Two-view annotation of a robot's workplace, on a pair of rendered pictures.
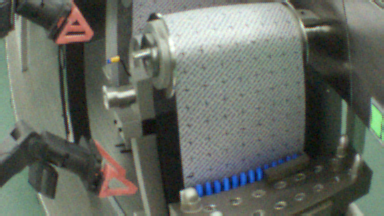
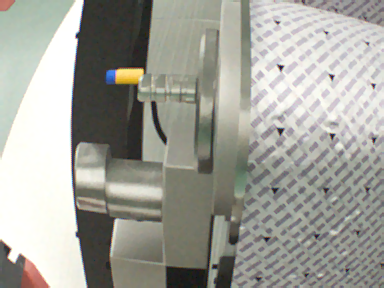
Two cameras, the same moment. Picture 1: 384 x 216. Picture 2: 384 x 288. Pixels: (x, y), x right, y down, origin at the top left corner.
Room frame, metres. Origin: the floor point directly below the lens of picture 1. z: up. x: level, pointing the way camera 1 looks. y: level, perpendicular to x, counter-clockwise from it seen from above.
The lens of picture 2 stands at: (0.77, -0.12, 1.51)
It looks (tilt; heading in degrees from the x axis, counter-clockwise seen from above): 28 degrees down; 21
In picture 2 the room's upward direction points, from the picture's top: 3 degrees clockwise
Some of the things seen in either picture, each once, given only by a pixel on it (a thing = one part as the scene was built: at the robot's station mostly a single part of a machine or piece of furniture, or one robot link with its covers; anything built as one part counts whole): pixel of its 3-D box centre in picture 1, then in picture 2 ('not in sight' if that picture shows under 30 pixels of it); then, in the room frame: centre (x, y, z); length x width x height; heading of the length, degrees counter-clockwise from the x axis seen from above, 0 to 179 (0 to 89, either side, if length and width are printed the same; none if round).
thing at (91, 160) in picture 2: (110, 96); (92, 178); (1.28, 0.13, 1.18); 0.04 x 0.02 x 0.04; 18
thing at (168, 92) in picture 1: (159, 51); (245, 99); (1.27, 0.04, 1.25); 0.15 x 0.01 x 0.15; 18
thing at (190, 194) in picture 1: (190, 198); not in sight; (1.14, 0.01, 1.05); 0.04 x 0.04 x 0.04
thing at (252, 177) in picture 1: (253, 178); not in sight; (1.23, -0.09, 1.03); 0.21 x 0.04 x 0.03; 108
